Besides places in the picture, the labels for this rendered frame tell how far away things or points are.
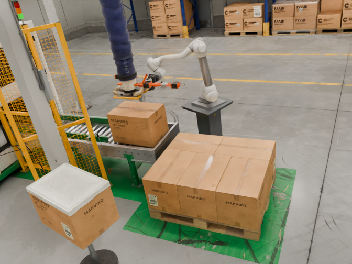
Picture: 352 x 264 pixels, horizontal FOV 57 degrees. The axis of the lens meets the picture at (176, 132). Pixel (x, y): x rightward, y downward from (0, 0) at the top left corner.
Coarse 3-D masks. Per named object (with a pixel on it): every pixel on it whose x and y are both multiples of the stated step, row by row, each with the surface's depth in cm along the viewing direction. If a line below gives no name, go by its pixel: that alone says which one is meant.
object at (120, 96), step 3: (120, 93) 382; (132, 93) 377; (114, 96) 384; (117, 96) 382; (120, 96) 381; (123, 96) 379; (126, 96) 378; (129, 96) 376; (132, 96) 375; (135, 96) 374; (138, 96) 374; (132, 99) 374; (135, 99) 372
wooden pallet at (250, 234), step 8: (152, 208) 355; (152, 216) 361; (160, 216) 356; (168, 216) 358; (176, 216) 357; (184, 216) 339; (184, 224) 346; (192, 224) 343; (200, 224) 336; (208, 224) 338; (216, 224) 338; (224, 224) 321; (224, 232) 327; (232, 232) 326; (240, 232) 324; (248, 232) 313; (256, 232) 309; (256, 240) 314
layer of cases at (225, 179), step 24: (192, 144) 384; (216, 144) 376; (240, 144) 369; (264, 144) 362; (168, 168) 348; (192, 168) 342; (216, 168) 335; (240, 168) 330; (264, 168) 324; (168, 192) 331; (192, 192) 317; (216, 192) 304; (240, 192) 298; (264, 192) 320; (192, 216) 335; (216, 216) 320; (240, 216) 307
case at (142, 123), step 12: (120, 108) 405; (132, 108) 400; (144, 108) 394; (156, 108) 389; (108, 120) 400; (120, 120) 391; (132, 120) 382; (144, 120) 373; (156, 120) 387; (120, 132) 401; (132, 132) 392; (144, 132) 382; (156, 132) 389; (132, 144) 402; (144, 144) 393; (156, 144) 393
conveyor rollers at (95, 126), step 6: (54, 120) 509; (66, 120) 497; (78, 126) 472; (84, 126) 469; (96, 126) 464; (102, 126) 462; (108, 126) 460; (72, 132) 459; (78, 132) 457; (84, 132) 455; (96, 132) 450; (102, 132) 448; (108, 132) 445; (108, 138) 432; (120, 144) 411; (126, 144) 407
